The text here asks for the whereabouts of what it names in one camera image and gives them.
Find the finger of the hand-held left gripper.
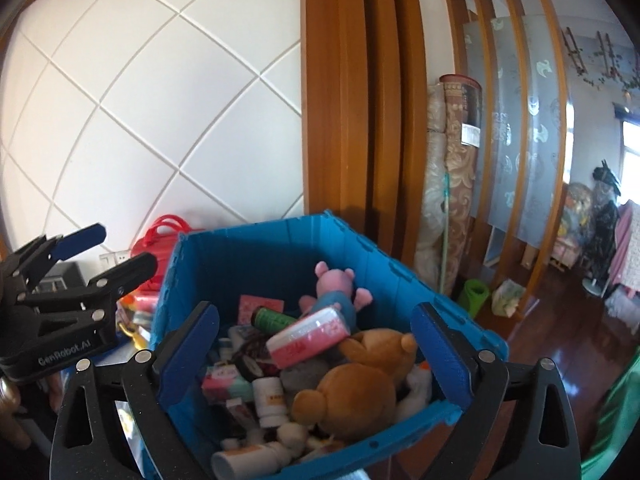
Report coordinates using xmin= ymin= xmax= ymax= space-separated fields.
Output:
xmin=12 ymin=224 xmax=107 ymax=292
xmin=20 ymin=252 xmax=158 ymax=322

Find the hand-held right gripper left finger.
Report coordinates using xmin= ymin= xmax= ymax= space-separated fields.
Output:
xmin=50 ymin=301 xmax=219 ymax=480

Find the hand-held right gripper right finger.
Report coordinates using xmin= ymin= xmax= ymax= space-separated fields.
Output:
xmin=411 ymin=302 xmax=581 ymax=480

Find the pink green tissue packet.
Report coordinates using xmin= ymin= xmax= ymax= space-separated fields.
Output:
xmin=202 ymin=362 xmax=253 ymax=403

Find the black tape roll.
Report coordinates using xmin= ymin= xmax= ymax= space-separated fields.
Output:
xmin=234 ymin=345 xmax=266 ymax=381

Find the small red white box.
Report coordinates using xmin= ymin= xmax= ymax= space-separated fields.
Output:
xmin=225 ymin=399 xmax=261 ymax=428

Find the green bottle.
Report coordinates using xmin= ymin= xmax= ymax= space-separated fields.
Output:
xmin=251 ymin=307 xmax=297 ymax=333

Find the white pill bottle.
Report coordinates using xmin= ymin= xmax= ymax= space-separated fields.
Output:
xmin=251 ymin=377 xmax=291 ymax=428

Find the brown teddy bear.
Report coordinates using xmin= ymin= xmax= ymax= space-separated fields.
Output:
xmin=291 ymin=328 xmax=418 ymax=443

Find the pink tissue pack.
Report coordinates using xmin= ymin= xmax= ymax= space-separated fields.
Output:
xmin=122 ymin=294 xmax=161 ymax=313
xmin=266 ymin=306 xmax=351 ymax=368

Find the pink pig plush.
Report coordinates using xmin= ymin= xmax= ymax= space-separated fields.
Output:
xmin=299 ymin=261 xmax=373 ymax=328

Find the blue plastic crate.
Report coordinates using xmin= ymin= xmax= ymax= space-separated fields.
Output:
xmin=140 ymin=210 xmax=508 ymax=480

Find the black box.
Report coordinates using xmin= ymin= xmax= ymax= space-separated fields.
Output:
xmin=37 ymin=260 xmax=86 ymax=291

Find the red suitcase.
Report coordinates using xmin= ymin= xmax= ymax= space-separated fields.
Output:
xmin=131 ymin=215 xmax=206 ymax=293

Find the green bin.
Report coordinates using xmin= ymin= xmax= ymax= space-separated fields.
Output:
xmin=460 ymin=279 xmax=488 ymax=318

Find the floral packet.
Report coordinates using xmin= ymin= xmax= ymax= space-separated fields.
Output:
xmin=492 ymin=280 xmax=526 ymax=317

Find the green pole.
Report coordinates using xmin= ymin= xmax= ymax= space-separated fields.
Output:
xmin=440 ymin=172 xmax=449 ymax=293

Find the rolled patterned carpet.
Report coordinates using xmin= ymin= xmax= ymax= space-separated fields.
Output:
xmin=440 ymin=74 xmax=483 ymax=296
xmin=415 ymin=82 xmax=448 ymax=271

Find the green cloth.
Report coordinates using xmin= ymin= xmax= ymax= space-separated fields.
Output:
xmin=582 ymin=345 xmax=640 ymax=480

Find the colourful bag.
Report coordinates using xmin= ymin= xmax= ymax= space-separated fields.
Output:
xmin=552 ymin=182 xmax=593 ymax=271

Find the dark clothes rack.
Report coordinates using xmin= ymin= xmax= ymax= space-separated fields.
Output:
xmin=590 ymin=160 xmax=621 ymax=281

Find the pink clothing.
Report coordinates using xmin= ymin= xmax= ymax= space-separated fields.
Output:
xmin=607 ymin=200 xmax=640 ymax=291

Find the wooden slat glass partition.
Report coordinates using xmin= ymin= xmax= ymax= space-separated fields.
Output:
xmin=439 ymin=0 xmax=573 ymax=321

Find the window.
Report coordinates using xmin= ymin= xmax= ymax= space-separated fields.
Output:
xmin=612 ymin=102 xmax=640 ymax=161

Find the wall decoration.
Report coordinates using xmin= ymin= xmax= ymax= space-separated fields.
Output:
xmin=562 ymin=27 xmax=640 ymax=93

